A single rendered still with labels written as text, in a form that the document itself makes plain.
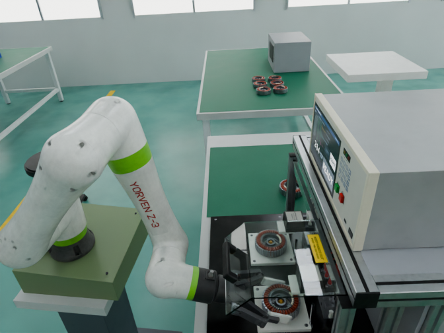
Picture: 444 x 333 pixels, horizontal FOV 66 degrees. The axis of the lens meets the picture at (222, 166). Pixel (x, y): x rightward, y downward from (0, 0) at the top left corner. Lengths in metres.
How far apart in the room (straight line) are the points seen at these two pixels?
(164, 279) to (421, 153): 0.68
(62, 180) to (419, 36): 5.86
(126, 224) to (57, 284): 0.29
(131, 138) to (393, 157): 0.58
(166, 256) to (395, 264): 0.57
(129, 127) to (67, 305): 0.68
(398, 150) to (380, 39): 5.22
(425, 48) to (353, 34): 1.16
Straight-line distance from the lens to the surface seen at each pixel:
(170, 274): 0.96
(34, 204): 0.86
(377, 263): 0.82
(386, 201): 0.76
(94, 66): 5.91
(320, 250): 0.88
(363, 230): 0.79
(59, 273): 1.25
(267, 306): 1.07
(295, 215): 1.20
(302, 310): 1.12
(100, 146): 0.75
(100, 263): 1.23
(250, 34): 5.48
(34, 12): 6.04
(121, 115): 0.83
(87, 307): 1.26
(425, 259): 0.86
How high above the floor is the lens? 1.68
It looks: 32 degrees down
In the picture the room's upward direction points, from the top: 3 degrees counter-clockwise
